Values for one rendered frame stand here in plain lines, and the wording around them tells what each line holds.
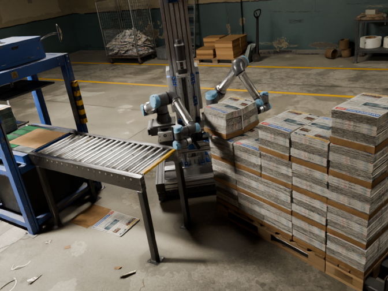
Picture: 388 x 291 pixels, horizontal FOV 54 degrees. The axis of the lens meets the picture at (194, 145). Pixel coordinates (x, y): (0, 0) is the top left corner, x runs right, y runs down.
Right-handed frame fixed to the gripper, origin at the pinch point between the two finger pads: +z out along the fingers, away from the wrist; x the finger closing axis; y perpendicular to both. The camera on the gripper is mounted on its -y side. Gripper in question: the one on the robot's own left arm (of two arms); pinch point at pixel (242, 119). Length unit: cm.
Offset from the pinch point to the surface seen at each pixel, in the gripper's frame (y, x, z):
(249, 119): 8.1, 21.3, 12.2
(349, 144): 25, 128, 35
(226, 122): 14.9, 21.4, 38.7
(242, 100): 22.4, 10.6, 9.4
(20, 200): -46, -108, 185
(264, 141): 8, 61, 37
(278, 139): 13, 74, 36
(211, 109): 22.1, 4.2, 38.6
